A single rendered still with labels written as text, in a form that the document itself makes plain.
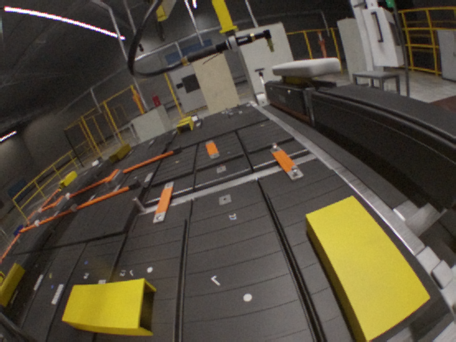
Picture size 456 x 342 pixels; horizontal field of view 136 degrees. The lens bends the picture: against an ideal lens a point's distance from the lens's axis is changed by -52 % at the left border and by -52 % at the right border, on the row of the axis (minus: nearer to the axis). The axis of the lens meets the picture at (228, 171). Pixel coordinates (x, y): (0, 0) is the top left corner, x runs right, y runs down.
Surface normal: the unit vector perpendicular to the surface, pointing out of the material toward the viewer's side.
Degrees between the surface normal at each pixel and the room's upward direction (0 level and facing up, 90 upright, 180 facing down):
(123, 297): 0
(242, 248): 0
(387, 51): 90
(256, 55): 90
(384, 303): 0
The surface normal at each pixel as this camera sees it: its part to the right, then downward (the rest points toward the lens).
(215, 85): 0.09, 0.47
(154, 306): -0.31, -0.83
